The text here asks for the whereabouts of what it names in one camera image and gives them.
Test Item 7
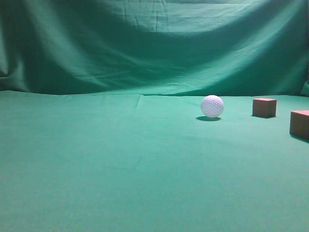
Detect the brown wooden cube block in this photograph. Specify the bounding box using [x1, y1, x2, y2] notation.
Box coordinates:
[252, 98, 277, 118]

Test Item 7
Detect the white dimpled golf ball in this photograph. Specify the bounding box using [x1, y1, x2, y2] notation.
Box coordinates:
[200, 95, 224, 118]

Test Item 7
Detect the green cloth backdrop and cover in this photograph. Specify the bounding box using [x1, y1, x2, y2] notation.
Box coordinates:
[0, 0, 309, 232]

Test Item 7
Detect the brown cube block at edge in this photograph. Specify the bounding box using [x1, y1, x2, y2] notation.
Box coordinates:
[289, 110, 309, 140]

